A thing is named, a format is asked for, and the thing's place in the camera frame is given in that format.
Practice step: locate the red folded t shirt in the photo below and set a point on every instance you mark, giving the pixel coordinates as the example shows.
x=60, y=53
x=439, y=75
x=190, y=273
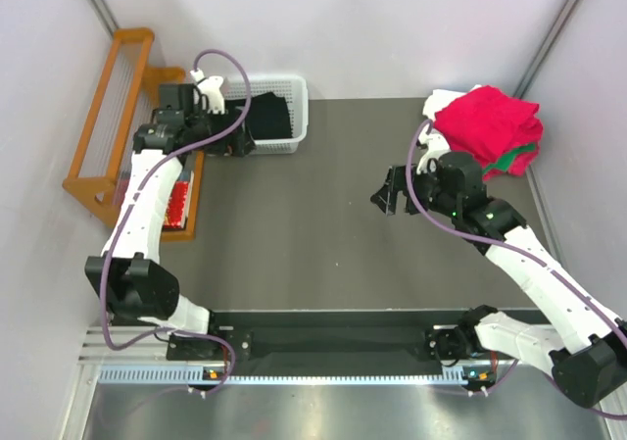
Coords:
x=487, y=123

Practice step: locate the green folded t shirt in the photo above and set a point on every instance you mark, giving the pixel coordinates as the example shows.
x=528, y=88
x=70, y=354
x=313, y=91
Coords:
x=514, y=162

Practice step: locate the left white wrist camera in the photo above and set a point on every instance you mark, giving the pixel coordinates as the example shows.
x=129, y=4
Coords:
x=213, y=89

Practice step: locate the orange wooden rack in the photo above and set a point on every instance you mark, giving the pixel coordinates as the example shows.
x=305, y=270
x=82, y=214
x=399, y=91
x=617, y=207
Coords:
x=125, y=95

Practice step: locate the white slotted cable duct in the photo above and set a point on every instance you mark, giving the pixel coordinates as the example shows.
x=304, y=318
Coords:
x=197, y=375

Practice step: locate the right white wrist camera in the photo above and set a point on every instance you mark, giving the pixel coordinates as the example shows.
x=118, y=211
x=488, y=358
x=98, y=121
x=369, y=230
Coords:
x=432, y=144

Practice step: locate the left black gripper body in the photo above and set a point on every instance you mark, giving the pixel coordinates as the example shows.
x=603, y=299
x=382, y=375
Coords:
x=240, y=133

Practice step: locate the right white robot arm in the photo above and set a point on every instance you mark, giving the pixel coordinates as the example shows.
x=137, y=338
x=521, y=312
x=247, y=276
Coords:
x=584, y=350

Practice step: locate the red box in rack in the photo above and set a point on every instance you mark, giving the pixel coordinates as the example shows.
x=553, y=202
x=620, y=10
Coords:
x=179, y=202

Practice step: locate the black t shirt blue logo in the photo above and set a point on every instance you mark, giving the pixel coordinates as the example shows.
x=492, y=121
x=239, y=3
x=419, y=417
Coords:
x=268, y=118

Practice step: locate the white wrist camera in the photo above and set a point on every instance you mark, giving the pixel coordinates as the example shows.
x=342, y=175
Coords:
x=213, y=89
x=432, y=144

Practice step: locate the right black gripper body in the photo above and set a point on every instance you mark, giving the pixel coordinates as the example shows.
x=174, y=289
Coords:
x=426, y=189

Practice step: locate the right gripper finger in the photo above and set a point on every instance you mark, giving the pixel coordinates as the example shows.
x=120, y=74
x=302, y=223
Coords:
x=386, y=200
x=396, y=180

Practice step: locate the white plastic perforated basket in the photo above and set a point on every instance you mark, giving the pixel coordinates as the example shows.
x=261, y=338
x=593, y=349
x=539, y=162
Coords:
x=294, y=89

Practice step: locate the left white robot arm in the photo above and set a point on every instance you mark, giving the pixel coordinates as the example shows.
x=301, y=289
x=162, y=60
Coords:
x=127, y=276

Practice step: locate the white folded t shirt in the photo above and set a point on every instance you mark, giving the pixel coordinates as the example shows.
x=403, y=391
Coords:
x=438, y=101

